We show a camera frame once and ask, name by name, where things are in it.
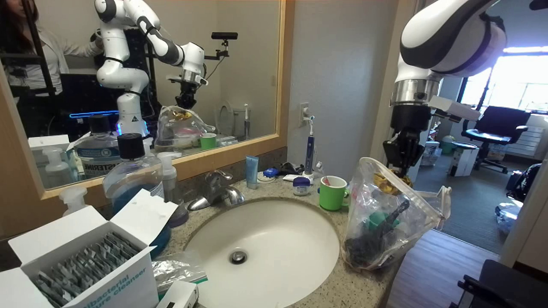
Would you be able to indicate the green cup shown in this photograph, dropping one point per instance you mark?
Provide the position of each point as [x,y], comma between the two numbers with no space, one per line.
[332,192]

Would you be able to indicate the clear plastic bag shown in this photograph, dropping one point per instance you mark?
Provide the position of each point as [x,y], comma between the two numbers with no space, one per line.
[382,227]

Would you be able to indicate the white sink basin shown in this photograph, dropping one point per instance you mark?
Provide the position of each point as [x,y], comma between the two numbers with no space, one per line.
[264,253]

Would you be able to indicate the small soap dispenser bottle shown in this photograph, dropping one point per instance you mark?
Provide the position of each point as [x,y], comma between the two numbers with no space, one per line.
[171,192]

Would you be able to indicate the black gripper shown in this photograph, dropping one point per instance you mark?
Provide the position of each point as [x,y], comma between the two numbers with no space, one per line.
[402,149]

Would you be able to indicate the wood framed mirror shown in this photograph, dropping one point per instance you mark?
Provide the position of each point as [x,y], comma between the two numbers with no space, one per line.
[113,17]

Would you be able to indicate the electric toothbrush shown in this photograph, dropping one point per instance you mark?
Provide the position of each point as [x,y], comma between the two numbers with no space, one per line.
[310,144]

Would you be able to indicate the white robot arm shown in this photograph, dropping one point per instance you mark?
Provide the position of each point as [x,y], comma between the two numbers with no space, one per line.
[445,38]

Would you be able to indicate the white glove box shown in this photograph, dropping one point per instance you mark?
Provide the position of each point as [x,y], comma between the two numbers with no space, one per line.
[82,260]

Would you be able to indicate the yellow hair scrunchie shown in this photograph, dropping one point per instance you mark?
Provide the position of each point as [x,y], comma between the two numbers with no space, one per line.
[384,185]

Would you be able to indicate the black office chair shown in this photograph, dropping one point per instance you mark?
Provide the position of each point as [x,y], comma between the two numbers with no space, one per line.
[497,125]

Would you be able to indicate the blue mouthwash bottle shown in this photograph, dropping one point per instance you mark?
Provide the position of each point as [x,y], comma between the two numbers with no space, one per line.
[132,173]

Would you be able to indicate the chrome faucet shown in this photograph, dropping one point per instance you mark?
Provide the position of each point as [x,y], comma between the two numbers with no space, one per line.
[219,192]

